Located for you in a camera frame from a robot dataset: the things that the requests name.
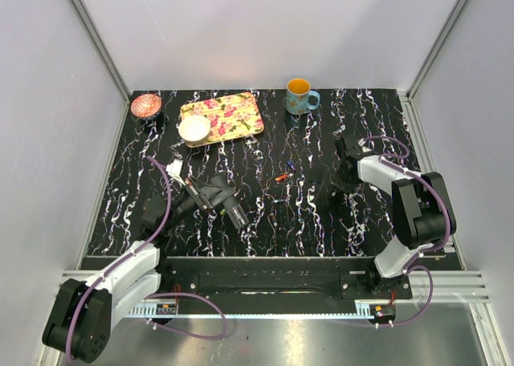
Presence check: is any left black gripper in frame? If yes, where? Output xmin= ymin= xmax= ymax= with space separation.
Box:
xmin=163 ymin=176 xmax=235 ymax=232

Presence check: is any black remote control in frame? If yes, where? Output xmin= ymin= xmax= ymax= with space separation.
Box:
xmin=211 ymin=174 xmax=248 ymax=230

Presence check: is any black remote battery cover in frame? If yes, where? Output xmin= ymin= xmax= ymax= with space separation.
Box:
xmin=308 ymin=168 xmax=325 ymax=183

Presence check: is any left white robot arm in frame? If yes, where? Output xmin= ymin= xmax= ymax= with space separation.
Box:
xmin=42 ymin=175 xmax=247 ymax=364

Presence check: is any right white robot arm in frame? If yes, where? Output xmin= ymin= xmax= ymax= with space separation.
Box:
xmin=334 ymin=135 xmax=457 ymax=299

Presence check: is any blue purple battery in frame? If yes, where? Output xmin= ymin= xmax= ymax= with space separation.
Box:
xmin=287 ymin=161 xmax=296 ymax=172

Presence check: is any cream white bowl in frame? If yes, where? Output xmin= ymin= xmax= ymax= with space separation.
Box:
xmin=178 ymin=115 xmax=211 ymax=147

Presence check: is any floral rectangular tray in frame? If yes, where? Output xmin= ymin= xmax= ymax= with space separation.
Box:
xmin=179 ymin=91 xmax=264 ymax=148

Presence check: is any blue mug orange inside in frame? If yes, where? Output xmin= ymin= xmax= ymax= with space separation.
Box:
xmin=285 ymin=78 xmax=320 ymax=116

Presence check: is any red patterned bowl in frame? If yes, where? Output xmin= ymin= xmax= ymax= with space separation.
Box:
xmin=130 ymin=93 xmax=162 ymax=119

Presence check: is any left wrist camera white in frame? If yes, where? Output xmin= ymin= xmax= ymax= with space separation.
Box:
xmin=165 ymin=160 xmax=186 ymax=185

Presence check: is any aluminium frame rail front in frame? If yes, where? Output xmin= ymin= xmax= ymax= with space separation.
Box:
xmin=55 ymin=269 xmax=493 ymax=321

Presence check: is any right aluminium frame post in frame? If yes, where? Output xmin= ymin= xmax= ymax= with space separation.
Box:
xmin=406 ymin=0 xmax=471 ymax=100

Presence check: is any aluminium frame post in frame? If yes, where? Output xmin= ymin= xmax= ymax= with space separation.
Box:
xmin=406 ymin=0 xmax=471 ymax=100
xmin=68 ymin=0 xmax=131 ymax=103

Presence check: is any left aluminium frame post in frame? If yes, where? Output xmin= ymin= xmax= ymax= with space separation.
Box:
xmin=68 ymin=0 xmax=131 ymax=103

